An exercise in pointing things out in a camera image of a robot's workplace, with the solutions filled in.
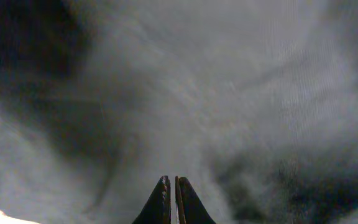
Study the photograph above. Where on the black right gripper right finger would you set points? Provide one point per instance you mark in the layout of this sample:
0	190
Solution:
189	208

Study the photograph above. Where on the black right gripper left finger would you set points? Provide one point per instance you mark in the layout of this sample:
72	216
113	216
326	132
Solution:
157	209

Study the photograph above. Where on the black t-shirt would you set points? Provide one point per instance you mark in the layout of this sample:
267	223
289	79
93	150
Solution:
255	102

